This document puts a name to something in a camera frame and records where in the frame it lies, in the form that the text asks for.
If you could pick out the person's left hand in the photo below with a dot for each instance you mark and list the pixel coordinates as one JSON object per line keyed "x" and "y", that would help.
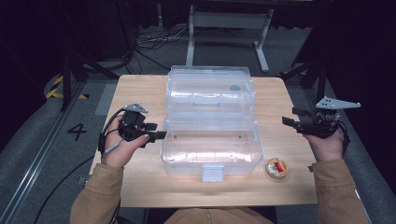
{"x": 120, "y": 152}

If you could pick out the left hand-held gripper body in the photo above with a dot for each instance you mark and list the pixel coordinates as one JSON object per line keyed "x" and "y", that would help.
{"x": 130, "y": 127}

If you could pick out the white metal stand frame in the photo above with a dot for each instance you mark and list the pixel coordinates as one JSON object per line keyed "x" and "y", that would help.
{"x": 230, "y": 20}

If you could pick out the clear plastic storage box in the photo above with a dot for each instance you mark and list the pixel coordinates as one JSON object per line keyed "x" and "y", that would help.
{"x": 211, "y": 146}

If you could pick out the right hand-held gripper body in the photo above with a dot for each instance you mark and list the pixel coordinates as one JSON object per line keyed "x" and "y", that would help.
{"x": 320, "y": 126}

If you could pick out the person's right hand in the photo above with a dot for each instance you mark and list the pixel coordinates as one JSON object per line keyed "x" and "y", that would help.
{"x": 328, "y": 149}

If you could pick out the yellow black floor tape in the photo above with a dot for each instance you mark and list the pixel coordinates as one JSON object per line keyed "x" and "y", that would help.
{"x": 54, "y": 90}

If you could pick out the small dark round object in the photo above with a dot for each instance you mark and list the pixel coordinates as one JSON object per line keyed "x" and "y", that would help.
{"x": 235, "y": 87}

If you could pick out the person's torso tan jacket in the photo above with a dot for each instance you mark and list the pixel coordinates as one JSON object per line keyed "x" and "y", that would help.
{"x": 218, "y": 216}

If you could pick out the black tripod stand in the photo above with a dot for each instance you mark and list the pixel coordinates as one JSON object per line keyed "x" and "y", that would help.
{"x": 66, "y": 81}
{"x": 320, "y": 84}

